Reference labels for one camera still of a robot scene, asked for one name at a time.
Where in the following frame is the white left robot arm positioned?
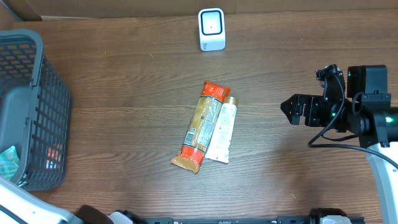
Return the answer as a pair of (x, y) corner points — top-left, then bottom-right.
(1, 178), (146, 224)

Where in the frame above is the white barcode scanner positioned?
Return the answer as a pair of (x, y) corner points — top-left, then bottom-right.
(198, 7), (226, 52)

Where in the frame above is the white tube gold cap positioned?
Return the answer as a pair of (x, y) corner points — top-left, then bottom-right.
(205, 96), (238, 164)

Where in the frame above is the grey plastic mesh basket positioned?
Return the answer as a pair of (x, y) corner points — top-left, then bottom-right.
(1, 29), (72, 191)

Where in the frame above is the teal snack pouch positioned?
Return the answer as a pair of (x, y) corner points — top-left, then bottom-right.
(0, 146), (21, 180)

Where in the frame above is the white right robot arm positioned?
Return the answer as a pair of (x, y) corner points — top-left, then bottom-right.
(280, 81), (397, 223)

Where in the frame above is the orange brown snack packet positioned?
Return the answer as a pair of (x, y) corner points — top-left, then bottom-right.
(172, 81), (231, 174)

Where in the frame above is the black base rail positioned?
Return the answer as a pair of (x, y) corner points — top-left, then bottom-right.
(146, 207), (365, 224)

